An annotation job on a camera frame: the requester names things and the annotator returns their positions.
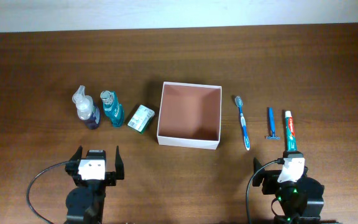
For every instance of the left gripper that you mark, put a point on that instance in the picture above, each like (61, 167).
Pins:
(110, 180)

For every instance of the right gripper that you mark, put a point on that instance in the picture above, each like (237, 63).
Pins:
(271, 177)

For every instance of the clear spray bottle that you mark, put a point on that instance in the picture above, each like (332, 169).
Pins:
(86, 108)

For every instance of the blue disposable razor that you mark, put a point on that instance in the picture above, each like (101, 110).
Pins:
(272, 134)

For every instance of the green red toothpaste tube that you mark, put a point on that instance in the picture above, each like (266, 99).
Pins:
(290, 132)

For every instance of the teal mouthwash bottle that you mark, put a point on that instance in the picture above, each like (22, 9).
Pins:
(112, 108)

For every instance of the green white small carton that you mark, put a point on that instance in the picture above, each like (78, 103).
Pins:
(141, 119)

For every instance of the blue white toothbrush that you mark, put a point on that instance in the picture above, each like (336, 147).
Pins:
(239, 104)

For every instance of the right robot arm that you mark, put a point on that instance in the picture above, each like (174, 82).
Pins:
(300, 196)

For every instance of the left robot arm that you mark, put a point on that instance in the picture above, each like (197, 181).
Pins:
(85, 203)

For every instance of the white cardboard box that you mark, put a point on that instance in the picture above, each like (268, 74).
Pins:
(190, 115)

